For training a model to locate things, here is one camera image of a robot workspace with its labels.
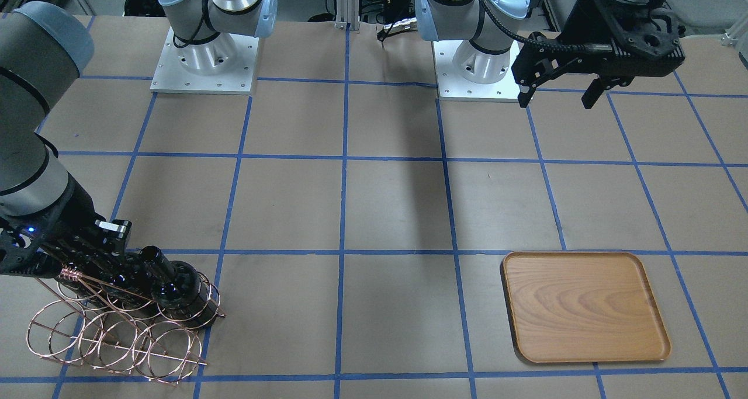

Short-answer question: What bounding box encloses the wooden rectangular tray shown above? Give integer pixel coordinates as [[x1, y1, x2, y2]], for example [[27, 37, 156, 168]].
[[501, 252, 671, 364]]

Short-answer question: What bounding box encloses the copper wire bottle basket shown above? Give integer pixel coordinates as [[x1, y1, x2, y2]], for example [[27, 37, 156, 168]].
[[26, 268, 207, 384]]

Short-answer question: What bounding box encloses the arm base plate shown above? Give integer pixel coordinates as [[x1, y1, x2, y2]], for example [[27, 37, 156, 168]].
[[432, 40, 520, 104], [150, 29, 261, 95]]

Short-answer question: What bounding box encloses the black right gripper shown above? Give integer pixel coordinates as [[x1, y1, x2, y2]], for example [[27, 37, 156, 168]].
[[1, 212, 133, 277]]

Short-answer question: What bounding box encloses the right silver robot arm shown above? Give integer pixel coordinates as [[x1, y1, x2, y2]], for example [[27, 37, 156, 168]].
[[1, 0, 278, 279]]

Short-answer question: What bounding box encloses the dark wine bottle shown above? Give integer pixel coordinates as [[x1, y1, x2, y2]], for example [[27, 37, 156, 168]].
[[139, 245, 217, 329]]

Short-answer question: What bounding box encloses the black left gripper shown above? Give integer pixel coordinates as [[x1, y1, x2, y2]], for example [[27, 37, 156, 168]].
[[512, 0, 685, 110]]

